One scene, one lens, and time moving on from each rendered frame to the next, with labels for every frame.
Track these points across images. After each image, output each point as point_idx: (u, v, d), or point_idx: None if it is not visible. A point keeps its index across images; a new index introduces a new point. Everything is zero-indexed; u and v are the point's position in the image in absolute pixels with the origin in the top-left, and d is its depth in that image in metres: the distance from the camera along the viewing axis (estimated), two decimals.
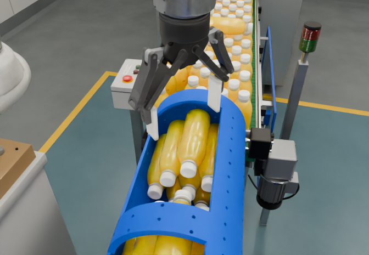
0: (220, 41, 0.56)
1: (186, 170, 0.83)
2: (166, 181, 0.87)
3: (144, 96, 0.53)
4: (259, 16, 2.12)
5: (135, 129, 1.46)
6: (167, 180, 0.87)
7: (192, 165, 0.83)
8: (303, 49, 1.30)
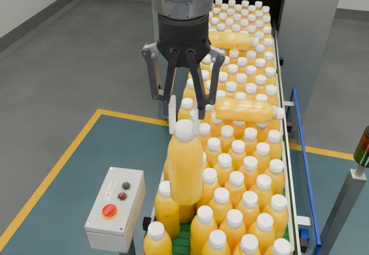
0: (152, 51, 0.56)
1: (184, 122, 0.65)
2: None
3: None
4: (280, 68, 1.73)
5: None
6: None
7: (191, 124, 0.66)
8: (362, 163, 0.90)
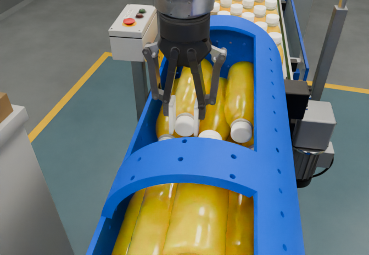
0: (152, 51, 0.57)
1: None
2: (183, 127, 0.64)
3: None
4: None
5: (138, 91, 1.22)
6: (185, 126, 0.64)
7: None
8: None
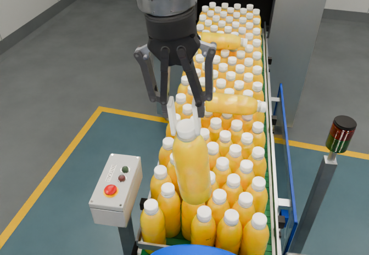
0: (144, 54, 0.57)
1: (167, 184, 1.00)
2: (185, 124, 0.65)
3: None
4: (269, 67, 1.86)
5: (123, 233, 1.19)
6: (187, 123, 0.65)
7: (172, 185, 1.01)
8: (333, 148, 1.03)
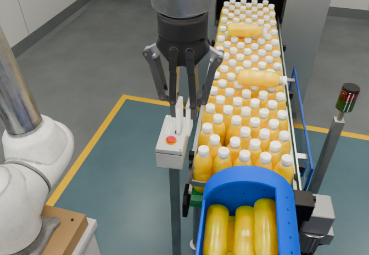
0: (214, 65, 0.54)
1: (214, 135, 1.30)
2: (223, 149, 1.25)
3: (160, 87, 0.58)
4: (283, 54, 2.16)
5: (173, 181, 1.49)
6: (224, 149, 1.25)
7: (217, 137, 1.31)
8: (341, 109, 1.33)
